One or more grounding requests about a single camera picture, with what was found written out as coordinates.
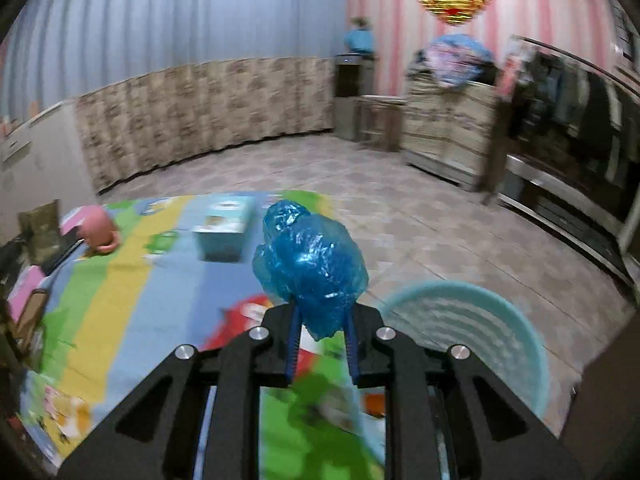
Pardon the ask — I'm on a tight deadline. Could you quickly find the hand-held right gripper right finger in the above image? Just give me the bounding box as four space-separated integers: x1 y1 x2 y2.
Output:
344 305 583 480

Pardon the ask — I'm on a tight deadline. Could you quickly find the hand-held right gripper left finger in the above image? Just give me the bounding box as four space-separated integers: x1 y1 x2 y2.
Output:
57 305 302 480

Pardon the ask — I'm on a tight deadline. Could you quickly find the grey brown paper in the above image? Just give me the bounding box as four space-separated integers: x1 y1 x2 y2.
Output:
19 201 62 263

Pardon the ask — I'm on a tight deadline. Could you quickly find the blue plastic bag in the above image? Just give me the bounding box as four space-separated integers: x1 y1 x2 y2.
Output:
252 200 370 343

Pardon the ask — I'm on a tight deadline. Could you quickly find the light blue plastic basket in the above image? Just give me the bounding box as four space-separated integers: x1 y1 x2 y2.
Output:
377 282 551 426

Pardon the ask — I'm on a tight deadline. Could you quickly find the brown cardboard box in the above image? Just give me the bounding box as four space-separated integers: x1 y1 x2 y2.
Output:
17 289 50 358

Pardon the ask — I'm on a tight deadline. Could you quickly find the pink round toy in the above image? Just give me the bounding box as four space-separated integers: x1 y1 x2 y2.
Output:
80 206 123 257

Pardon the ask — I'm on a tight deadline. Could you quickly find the white cabinet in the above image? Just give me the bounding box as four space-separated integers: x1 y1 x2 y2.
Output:
0 100 96 241

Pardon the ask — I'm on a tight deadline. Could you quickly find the colourful cartoon play mat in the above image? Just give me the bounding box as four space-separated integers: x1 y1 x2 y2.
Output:
5 191 401 480

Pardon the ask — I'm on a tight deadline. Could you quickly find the light blue carton box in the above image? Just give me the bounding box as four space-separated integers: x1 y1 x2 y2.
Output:
192 196 258 263

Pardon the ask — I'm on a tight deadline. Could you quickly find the wooden stool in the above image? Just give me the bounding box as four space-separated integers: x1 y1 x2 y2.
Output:
357 95 406 153

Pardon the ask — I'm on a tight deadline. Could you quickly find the cloth covered cabinet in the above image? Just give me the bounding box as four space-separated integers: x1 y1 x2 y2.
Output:
402 72 501 191

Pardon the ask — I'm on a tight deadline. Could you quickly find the grey water dispenser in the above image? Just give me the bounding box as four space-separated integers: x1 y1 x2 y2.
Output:
334 52 376 141

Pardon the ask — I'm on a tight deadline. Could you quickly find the low metal bench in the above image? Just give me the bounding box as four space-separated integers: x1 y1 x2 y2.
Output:
500 155 631 273

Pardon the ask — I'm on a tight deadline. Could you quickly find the blue and floral curtain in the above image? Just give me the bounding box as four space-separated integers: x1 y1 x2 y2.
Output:
0 0 351 196

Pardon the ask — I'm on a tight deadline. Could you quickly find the pile of clothes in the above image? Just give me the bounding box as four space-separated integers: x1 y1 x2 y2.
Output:
407 34 498 92

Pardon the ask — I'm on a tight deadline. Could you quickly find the doll in blue clothes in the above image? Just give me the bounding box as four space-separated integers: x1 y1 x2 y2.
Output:
344 17 376 56

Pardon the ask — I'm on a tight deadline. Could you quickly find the row of hanging clothes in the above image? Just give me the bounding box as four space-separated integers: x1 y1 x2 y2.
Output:
500 47 637 186

